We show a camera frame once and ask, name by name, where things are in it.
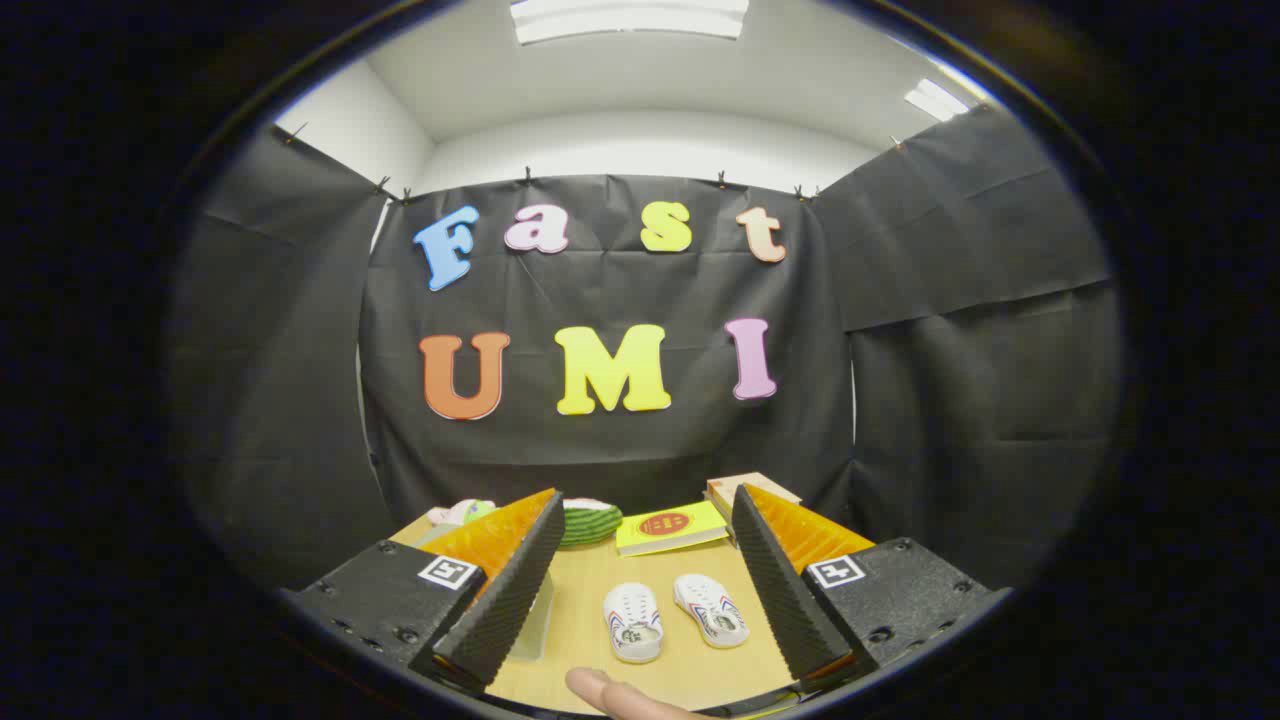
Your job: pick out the white canvas shoe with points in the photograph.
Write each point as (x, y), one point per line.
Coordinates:
(633, 612)
(708, 603)

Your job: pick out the small ceiling light panel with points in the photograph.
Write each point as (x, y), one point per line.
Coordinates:
(937, 100)

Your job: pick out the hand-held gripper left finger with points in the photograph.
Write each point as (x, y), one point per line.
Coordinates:
(515, 590)

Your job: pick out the yellow book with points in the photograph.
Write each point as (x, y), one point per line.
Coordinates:
(670, 528)

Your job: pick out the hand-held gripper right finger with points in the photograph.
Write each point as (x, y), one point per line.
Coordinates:
(775, 590)

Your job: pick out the pink and green plush toy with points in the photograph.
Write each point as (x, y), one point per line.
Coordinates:
(462, 512)

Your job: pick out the beige cover book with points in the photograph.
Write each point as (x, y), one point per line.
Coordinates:
(750, 485)

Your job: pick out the watermelon slice plush toy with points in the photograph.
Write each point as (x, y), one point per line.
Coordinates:
(590, 523)

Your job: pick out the black backdrop cloth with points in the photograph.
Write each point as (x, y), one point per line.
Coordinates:
(600, 450)

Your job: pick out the large ceiling light panel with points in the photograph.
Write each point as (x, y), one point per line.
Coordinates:
(630, 18)

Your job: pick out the beige fabric storage box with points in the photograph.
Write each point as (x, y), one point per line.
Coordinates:
(535, 625)

